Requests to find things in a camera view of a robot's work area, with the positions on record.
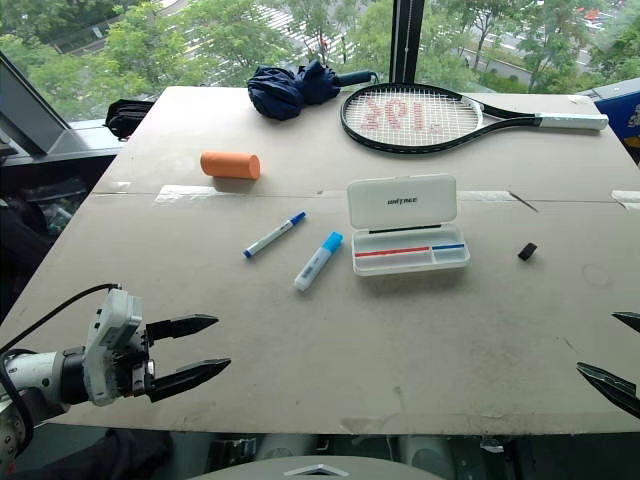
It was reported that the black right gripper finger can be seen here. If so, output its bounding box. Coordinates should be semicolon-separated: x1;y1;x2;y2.
611;311;640;334
575;361;640;416

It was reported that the orange foam cylinder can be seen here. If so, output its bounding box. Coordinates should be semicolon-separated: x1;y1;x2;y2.
199;150;262;182

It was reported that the black and white tennis racket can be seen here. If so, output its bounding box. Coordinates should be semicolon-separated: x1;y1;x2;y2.
339;81;610;155

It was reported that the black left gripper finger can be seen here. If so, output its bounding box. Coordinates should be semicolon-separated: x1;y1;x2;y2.
144;313;220;345
145;357;232;404

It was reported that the blue box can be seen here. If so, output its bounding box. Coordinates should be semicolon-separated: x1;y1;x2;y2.
582;76;640;166

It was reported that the black window frame post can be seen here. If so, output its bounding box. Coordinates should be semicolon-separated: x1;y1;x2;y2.
388;0;426;85

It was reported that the thin dark stick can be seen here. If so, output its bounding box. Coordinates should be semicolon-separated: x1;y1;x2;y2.
508;190;540;213

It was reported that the white open pencil case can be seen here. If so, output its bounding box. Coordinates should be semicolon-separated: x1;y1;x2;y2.
346;173;472;277

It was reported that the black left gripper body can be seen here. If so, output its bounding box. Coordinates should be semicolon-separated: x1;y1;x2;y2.
110;322;157;399

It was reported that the black bag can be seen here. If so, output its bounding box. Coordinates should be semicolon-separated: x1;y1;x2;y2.
102;98;156;141

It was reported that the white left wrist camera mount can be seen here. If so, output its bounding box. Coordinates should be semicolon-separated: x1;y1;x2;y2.
82;288;144;407

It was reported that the thin blue-capped marker pen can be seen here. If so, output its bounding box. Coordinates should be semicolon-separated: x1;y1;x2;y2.
242;210;307;260

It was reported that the light blue highlighter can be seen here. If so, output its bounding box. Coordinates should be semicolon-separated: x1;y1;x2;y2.
292;230;345;293

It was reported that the navy folded umbrella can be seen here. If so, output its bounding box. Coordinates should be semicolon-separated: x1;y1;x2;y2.
246;59;381;122

